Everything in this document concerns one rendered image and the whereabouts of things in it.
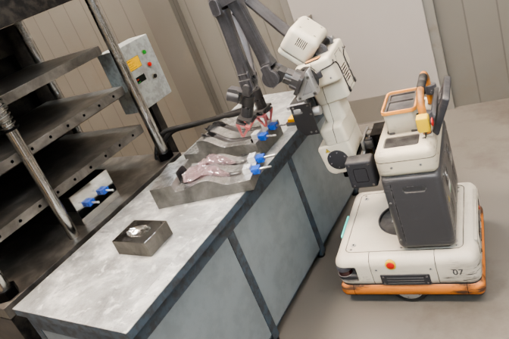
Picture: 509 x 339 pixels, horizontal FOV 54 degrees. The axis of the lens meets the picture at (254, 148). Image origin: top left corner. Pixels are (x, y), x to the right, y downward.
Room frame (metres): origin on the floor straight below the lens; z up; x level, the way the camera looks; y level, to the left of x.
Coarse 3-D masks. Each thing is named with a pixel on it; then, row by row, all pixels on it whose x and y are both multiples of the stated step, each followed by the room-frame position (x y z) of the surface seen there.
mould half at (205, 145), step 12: (228, 120) 2.64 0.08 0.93; (276, 120) 2.47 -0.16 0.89; (216, 132) 2.53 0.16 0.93; (228, 132) 2.53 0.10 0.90; (252, 132) 2.43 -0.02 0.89; (276, 132) 2.44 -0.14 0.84; (204, 144) 2.48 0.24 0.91; (216, 144) 2.43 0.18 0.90; (228, 144) 2.42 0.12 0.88; (240, 144) 2.35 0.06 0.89; (252, 144) 2.29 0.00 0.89; (264, 144) 2.33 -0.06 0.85; (192, 156) 2.55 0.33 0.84; (204, 156) 2.50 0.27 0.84; (240, 156) 2.35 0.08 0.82
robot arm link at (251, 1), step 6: (246, 0) 2.56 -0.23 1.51; (252, 0) 2.55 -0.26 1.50; (252, 6) 2.55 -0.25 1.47; (258, 6) 2.54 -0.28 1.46; (264, 6) 2.53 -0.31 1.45; (258, 12) 2.53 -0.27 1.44; (264, 12) 2.52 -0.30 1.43; (270, 12) 2.51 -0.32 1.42; (264, 18) 2.51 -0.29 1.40; (270, 18) 2.50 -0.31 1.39; (276, 18) 2.49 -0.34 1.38; (270, 24) 2.49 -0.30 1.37; (276, 24) 2.48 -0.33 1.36; (282, 24) 2.47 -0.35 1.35; (276, 30) 2.49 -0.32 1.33; (282, 30) 2.46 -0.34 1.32; (288, 30) 2.45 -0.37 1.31
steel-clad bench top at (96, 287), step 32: (288, 96) 3.04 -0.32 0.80; (288, 128) 2.53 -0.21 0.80; (128, 224) 2.13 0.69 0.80; (192, 224) 1.90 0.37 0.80; (96, 256) 1.95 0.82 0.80; (128, 256) 1.84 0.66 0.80; (160, 256) 1.75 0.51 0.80; (64, 288) 1.78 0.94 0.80; (96, 288) 1.69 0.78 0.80; (128, 288) 1.61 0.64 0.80; (160, 288) 1.53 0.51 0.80; (64, 320) 1.57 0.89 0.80; (96, 320) 1.49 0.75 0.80; (128, 320) 1.42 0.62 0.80
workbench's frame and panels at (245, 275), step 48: (288, 144) 2.36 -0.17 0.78; (288, 192) 2.33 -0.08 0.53; (336, 192) 2.71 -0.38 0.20; (240, 240) 1.96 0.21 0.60; (288, 240) 2.21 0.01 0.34; (192, 288) 1.67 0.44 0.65; (240, 288) 1.86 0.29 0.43; (288, 288) 2.09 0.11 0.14; (48, 336) 1.75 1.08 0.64; (96, 336) 1.52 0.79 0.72; (144, 336) 1.45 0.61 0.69; (192, 336) 1.59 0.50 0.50; (240, 336) 1.76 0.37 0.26
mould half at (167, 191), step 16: (240, 160) 2.22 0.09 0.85; (160, 176) 2.28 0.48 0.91; (176, 176) 2.20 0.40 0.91; (208, 176) 2.09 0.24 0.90; (224, 176) 2.09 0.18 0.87; (240, 176) 2.05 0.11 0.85; (256, 176) 2.07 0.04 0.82; (160, 192) 2.15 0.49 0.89; (176, 192) 2.12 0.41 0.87; (192, 192) 2.09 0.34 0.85; (208, 192) 2.06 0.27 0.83; (224, 192) 2.04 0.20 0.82; (160, 208) 2.16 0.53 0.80
